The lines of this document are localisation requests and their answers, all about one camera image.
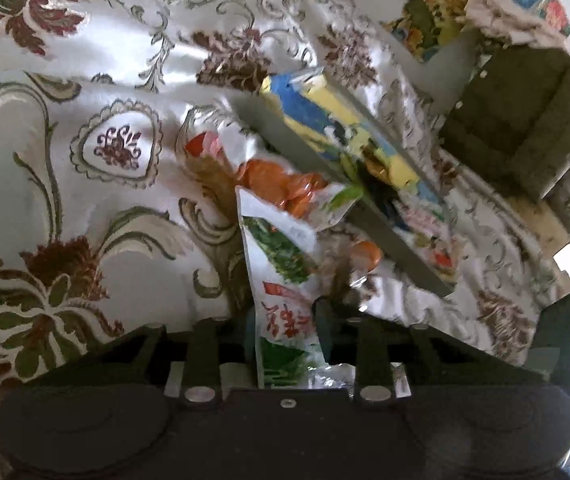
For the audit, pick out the orange snack packet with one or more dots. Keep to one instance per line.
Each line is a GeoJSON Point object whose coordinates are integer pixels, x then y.
{"type": "Point", "coordinates": [265, 175]}

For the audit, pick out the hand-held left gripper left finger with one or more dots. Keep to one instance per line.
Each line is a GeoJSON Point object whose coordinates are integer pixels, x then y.
{"type": "Point", "coordinates": [202, 350]}

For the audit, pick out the wooden bed frame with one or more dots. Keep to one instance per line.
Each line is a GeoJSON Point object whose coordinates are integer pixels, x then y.
{"type": "Point", "coordinates": [545, 225]}

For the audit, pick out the mandarin orange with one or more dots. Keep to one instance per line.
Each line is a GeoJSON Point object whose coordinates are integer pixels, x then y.
{"type": "Point", "coordinates": [368, 255]}

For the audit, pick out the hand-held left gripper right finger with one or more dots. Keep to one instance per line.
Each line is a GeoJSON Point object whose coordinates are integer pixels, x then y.
{"type": "Point", "coordinates": [325, 330]}

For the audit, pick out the olive quilted jacket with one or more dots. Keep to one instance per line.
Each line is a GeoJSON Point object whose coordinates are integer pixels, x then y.
{"type": "Point", "coordinates": [520, 120]}

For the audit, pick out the floral satin blanket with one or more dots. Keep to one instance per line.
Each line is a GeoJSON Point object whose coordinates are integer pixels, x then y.
{"type": "Point", "coordinates": [90, 110]}

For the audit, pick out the green white snack packet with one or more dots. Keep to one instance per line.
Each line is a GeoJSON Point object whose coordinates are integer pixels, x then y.
{"type": "Point", "coordinates": [277, 270]}

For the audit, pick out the pink floral cloth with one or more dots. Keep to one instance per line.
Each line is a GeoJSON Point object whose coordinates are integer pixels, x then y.
{"type": "Point", "coordinates": [510, 20]}

